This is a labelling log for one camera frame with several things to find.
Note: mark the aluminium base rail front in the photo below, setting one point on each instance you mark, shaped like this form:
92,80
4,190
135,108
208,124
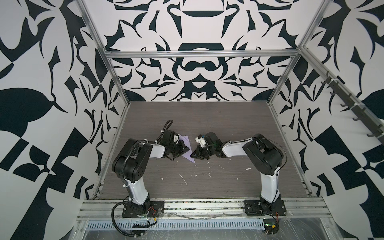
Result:
210,208

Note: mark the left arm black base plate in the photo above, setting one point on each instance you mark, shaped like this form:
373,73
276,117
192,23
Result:
144,209

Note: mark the aluminium frame corner post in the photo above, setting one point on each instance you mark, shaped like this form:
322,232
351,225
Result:
318,17
86,16

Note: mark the lilac square paper sheet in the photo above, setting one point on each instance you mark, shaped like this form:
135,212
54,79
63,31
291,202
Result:
187,143

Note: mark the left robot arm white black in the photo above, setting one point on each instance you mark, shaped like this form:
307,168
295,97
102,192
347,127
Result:
131,162

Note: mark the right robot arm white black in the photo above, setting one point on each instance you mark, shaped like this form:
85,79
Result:
264,154

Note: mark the white slotted cable duct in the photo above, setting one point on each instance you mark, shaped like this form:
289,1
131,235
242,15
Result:
181,224

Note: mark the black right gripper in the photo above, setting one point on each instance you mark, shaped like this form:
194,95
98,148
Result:
198,151

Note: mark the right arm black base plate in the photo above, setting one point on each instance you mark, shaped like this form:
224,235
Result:
263,207

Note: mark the hook rail on right wall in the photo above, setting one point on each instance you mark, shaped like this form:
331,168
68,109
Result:
361,111

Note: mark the aluminium frame corner post left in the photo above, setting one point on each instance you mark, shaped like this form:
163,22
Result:
86,16

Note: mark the aluminium horizontal back bar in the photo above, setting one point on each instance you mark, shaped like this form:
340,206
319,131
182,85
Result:
200,54

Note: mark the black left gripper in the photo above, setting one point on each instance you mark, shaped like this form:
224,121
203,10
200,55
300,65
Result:
183,148

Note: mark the small green circuit board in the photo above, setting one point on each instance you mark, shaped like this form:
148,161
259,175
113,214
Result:
271,226

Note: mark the aluminium frame corner post right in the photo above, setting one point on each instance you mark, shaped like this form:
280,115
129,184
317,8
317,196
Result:
318,17

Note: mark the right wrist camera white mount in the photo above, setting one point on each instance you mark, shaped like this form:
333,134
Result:
201,141

